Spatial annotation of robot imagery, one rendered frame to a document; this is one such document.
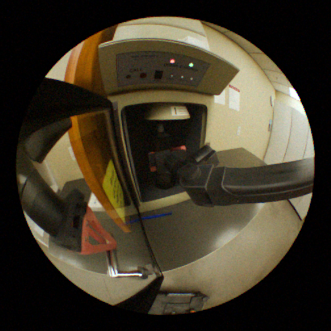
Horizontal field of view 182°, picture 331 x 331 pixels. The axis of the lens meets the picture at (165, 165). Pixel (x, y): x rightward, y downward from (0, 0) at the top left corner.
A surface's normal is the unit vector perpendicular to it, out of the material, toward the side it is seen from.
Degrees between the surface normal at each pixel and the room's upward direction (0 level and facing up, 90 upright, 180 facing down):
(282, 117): 90
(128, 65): 135
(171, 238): 0
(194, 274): 0
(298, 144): 90
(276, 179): 33
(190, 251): 0
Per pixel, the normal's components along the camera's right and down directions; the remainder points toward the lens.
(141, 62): 0.24, 0.95
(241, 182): -0.49, -0.73
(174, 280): -0.03, -0.83
